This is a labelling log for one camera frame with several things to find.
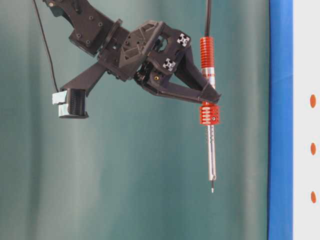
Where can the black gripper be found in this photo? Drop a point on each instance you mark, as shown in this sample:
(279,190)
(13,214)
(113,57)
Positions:
(159,58)

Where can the red soldering iron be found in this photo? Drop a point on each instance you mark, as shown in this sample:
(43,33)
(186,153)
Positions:
(209,112)

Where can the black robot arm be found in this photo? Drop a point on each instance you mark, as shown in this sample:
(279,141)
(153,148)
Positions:
(87,22)

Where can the blue mat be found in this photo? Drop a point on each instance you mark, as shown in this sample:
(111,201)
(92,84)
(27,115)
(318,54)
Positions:
(280,154)

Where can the white paper sheet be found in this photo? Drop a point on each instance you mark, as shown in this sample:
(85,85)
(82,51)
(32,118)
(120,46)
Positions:
(306,117)

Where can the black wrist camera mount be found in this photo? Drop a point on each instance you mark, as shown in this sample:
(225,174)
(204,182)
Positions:
(71,99)

